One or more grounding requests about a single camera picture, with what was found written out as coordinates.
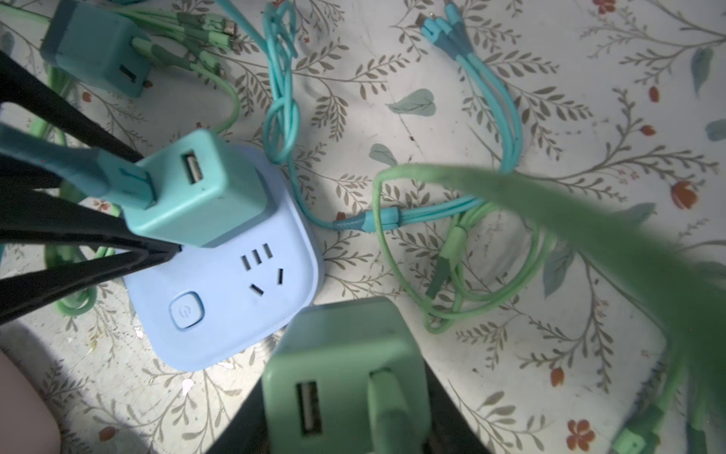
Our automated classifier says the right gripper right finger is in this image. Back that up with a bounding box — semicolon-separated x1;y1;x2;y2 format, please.
423;362;491;454

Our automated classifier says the blue power strip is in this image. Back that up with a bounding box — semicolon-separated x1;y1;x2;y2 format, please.
124;146;324;372

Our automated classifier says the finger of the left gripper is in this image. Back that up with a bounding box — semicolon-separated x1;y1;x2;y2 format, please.
1;187;181;323
0;50;146;188

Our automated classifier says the pink power strip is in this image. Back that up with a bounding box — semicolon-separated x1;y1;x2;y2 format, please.
1;353;62;453

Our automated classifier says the green cable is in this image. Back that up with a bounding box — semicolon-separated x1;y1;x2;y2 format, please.
371;163;726;454

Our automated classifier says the green charger plug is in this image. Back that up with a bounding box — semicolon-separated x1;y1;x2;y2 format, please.
262;297;431;453

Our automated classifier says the teal cable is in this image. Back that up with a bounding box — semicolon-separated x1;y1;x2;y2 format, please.
214;0;526;235

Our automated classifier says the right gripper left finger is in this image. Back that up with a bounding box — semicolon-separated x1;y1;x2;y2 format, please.
207;379;267;454

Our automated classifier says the teal charger plug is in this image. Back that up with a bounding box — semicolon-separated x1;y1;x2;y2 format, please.
40;1;151;98
123;130;276;248

